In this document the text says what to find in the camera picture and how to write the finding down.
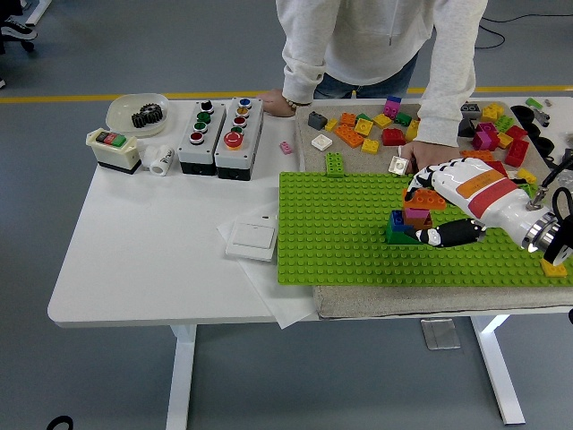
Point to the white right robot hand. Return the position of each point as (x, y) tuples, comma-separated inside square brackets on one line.
[(488, 192)]

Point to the person's left hand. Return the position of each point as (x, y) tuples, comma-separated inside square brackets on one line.
[(434, 152)]

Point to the person's right hand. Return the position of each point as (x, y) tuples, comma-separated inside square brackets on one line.
[(277, 102)]

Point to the white square tile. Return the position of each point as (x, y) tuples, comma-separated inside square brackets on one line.
[(397, 165), (322, 141)]

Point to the green two-by-four brick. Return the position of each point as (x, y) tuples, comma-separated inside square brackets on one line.
[(528, 188)]

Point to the orange two-by-four brick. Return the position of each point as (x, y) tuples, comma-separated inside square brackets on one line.
[(349, 135), (425, 199), (479, 155)]

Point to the yellow two-by-two brick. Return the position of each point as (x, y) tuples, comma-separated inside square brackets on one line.
[(555, 270), (370, 146), (364, 127)]

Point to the green studded baseplate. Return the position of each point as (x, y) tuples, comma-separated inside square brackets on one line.
[(336, 264)]

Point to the person's right forearm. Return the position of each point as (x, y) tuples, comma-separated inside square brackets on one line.
[(304, 76)]

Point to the person's left forearm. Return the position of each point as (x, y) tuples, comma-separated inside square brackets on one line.
[(447, 103)]

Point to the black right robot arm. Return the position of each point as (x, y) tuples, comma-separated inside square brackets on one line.
[(561, 242)]

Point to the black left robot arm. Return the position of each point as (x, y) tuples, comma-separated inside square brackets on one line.
[(60, 423)]

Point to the large red brick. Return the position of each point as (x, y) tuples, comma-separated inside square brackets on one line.
[(500, 169)]

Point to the yellow curved brick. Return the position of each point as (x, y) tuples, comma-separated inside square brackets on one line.
[(412, 130)]

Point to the black brick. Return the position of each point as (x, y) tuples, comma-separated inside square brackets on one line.
[(519, 181)]

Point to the dark grey slope brick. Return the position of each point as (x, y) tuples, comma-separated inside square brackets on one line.
[(318, 121), (466, 127)]

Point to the small pink brick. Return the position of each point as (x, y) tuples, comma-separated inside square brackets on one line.
[(286, 148)]

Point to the red two-by-four brick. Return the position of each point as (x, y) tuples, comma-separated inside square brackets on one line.
[(518, 153)]

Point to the grey brick with holes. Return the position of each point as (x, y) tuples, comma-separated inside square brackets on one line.
[(470, 108)]

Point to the small yellow brick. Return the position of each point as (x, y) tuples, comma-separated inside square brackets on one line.
[(331, 125)]

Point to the magenta two-by-two brick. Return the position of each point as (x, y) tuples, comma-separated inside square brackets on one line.
[(417, 215)]

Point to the small blue brick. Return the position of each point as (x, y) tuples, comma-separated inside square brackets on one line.
[(394, 98)]

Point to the brown brick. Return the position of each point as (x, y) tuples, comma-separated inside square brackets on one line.
[(423, 225)]

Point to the orange two-by-two brick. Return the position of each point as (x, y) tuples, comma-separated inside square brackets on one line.
[(348, 119)]

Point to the dark green brick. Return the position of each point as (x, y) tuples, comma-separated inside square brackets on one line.
[(398, 238)]

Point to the grey emergency-stop control box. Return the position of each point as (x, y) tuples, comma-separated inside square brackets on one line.
[(237, 152)]

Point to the black roller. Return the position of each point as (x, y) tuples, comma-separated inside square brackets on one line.
[(545, 145), (551, 159), (532, 130)]

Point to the green flat plate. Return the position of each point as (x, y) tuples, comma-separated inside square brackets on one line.
[(363, 117)]

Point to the green two-by-three plate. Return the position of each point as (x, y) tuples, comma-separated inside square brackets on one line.
[(336, 165)]

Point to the grey four-button control box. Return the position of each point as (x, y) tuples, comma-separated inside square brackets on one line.
[(199, 143)]

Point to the black box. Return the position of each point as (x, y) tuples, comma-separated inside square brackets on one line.
[(568, 154)]

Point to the small grey part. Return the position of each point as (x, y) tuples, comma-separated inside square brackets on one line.
[(542, 117)]

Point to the small green part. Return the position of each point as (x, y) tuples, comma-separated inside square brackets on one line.
[(534, 102)]

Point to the person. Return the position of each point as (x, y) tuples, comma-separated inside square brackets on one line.
[(358, 36)]

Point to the black gear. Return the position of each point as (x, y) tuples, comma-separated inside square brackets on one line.
[(152, 113), (140, 121)]

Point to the white pipe tee fitting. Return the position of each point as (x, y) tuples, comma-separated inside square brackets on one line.
[(159, 159)]

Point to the grey-brown mat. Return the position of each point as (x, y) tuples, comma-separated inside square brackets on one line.
[(403, 302)]

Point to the metal floor plate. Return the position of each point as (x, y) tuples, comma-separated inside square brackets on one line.
[(441, 333)]

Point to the white plastic bowl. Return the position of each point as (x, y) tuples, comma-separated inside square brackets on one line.
[(121, 112)]

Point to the white table leg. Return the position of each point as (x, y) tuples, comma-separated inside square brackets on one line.
[(181, 380), (497, 372)]

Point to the white paper sheet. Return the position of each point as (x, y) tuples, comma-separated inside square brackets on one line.
[(277, 295)]

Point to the white furniture foot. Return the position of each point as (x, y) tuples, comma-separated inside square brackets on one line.
[(39, 11)]

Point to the black sneaker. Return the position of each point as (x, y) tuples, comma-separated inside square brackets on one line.
[(18, 29)]

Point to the white wall switch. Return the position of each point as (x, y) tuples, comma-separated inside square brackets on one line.
[(250, 242)]

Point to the beige red-green switch box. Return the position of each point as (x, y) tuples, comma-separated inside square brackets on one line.
[(112, 152)]

